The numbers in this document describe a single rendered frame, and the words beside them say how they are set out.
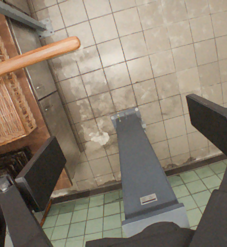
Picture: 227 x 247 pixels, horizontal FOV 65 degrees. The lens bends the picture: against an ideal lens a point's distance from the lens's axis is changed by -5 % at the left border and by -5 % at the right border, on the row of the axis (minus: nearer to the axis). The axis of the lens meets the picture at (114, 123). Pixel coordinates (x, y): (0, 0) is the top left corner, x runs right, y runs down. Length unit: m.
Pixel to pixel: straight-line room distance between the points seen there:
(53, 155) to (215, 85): 1.80
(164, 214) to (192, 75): 1.37
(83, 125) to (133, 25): 0.96
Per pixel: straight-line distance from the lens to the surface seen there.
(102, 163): 1.89
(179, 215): 0.66
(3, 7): 1.13
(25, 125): 1.08
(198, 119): 0.17
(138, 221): 0.64
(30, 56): 0.46
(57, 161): 0.18
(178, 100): 1.78
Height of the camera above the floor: 1.64
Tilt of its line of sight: 72 degrees down
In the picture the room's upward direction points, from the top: 176 degrees clockwise
